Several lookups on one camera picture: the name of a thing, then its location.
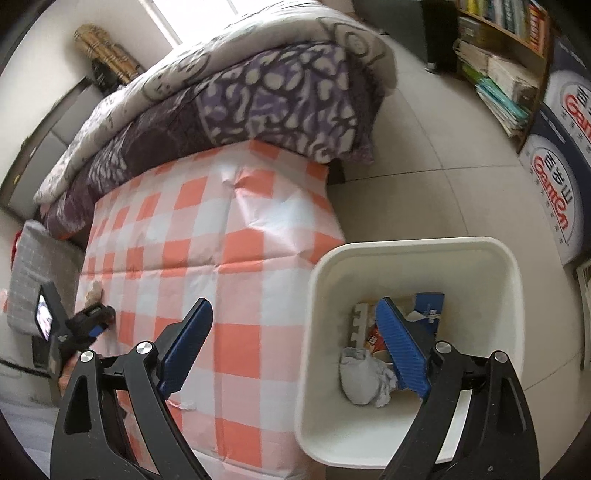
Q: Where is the white plastic bin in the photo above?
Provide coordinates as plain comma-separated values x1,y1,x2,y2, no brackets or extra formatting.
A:
295,236,525,468

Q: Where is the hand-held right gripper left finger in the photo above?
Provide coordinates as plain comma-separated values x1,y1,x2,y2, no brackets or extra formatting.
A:
51,298,214,480

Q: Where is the blue cardboard box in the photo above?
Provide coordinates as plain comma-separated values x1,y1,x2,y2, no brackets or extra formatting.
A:
412,291,447,339

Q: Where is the grey paper ball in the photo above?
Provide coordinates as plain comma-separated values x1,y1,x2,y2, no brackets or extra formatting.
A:
341,348,400,408

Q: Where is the orange snack wrapper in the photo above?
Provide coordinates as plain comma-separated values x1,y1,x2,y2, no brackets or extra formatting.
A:
368,322,394,361

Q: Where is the grey checked cushion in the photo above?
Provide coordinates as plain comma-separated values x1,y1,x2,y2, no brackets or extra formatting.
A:
8,220,86,334

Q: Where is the black cabinet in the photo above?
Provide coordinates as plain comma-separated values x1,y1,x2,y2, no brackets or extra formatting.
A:
353,0,463,75

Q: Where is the window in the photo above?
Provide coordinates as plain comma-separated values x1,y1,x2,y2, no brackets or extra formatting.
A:
151,0,242,48

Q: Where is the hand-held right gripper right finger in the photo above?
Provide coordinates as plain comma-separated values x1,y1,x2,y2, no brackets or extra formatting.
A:
374,296,541,480

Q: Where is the stack of books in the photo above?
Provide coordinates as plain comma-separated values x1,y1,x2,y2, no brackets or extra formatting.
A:
452,39,542,140

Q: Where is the grey bed headboard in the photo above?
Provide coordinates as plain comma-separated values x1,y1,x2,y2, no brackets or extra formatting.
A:
0,75,101,223

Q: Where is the white box with red print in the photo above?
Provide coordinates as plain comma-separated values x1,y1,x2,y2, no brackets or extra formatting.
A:
537,34,591,154
517,133,591,267

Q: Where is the orange white checked tablecloth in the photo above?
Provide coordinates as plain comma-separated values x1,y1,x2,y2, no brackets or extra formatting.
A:
74,138,347,480

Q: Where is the black bag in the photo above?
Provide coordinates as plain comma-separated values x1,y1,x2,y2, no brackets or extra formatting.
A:
89,44,140,96

